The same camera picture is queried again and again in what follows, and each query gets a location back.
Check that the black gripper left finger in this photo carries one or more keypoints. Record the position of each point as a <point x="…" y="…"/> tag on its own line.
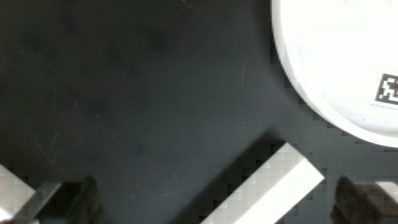
<point x="62" y="204"/>

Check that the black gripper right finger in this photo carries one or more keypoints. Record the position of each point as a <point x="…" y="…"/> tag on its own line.
<point x="364" y="202"/>

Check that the white round table top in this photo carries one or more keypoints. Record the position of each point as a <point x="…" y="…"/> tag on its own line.
<point x="336" y="41"/>

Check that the white left border bar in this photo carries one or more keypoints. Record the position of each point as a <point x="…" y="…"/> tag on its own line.
<point x="14" y="193"/>

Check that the white border bar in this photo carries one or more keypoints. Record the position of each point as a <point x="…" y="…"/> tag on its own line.
<point x="272" y="190"/>
<point x="14" y="193"/>

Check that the white right border bar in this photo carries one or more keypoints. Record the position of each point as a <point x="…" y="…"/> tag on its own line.
<point x="272" y="190"/>

